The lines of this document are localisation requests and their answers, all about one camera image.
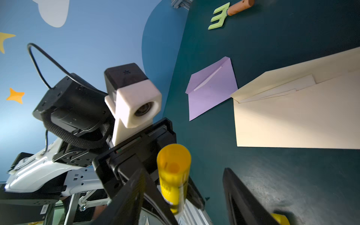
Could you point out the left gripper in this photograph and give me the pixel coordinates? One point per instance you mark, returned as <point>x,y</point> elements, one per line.
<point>129,174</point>

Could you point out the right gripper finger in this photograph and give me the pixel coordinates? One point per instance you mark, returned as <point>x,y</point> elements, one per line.
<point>243,208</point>

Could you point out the yellow glue stick cap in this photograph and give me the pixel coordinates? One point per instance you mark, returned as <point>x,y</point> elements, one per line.
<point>281,219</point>

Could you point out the yellow glue stick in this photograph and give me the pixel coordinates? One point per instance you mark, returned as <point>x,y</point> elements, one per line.
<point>173,164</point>

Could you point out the cream yellow envelope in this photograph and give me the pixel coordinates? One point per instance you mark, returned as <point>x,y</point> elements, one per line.
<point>314,104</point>

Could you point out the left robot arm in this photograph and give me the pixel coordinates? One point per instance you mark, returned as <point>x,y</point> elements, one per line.
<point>77,114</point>

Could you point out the purple envelope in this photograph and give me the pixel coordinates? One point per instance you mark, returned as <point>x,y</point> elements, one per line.
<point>210,87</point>

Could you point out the green toy garden fork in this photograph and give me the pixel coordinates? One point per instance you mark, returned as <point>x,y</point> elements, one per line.
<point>227,10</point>

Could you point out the aluminium mounting rail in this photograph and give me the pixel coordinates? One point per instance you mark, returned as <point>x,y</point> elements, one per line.
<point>191,215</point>

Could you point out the left aluminium frame post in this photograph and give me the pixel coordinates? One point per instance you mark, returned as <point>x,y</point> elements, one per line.
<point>181,4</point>

